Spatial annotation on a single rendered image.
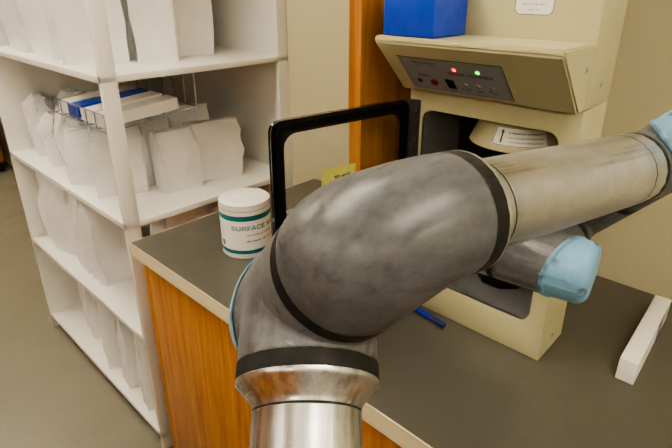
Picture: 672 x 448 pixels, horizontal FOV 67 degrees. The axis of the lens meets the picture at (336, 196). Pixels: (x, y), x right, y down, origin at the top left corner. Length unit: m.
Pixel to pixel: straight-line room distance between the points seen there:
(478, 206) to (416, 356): 0.69
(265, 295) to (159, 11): 1.42
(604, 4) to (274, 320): 0.65
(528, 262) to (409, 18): 0.44
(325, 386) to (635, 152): 0.36
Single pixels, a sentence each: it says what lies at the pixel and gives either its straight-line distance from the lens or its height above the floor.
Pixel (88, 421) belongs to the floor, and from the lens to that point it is 2.41.
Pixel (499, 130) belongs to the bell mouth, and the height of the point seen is 1.35.
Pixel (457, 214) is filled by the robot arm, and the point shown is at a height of 1.45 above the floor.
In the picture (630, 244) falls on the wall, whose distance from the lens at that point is 1.38.
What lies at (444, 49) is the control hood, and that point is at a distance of 0.83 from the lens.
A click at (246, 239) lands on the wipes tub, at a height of 1.00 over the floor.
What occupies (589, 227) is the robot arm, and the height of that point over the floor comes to 1.32.
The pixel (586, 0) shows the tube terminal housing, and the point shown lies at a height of 1.57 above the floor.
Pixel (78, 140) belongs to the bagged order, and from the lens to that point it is 2.03.
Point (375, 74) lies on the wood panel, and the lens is 1.00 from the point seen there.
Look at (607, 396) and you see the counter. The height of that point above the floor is 0.94.
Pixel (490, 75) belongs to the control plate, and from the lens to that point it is 0.84.
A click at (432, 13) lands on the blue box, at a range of 0.85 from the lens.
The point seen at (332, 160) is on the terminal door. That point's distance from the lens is 0.90.
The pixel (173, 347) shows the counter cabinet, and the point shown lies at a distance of 1.59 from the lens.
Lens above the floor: 1.59
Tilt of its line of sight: 22 degrees down
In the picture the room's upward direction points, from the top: straight up
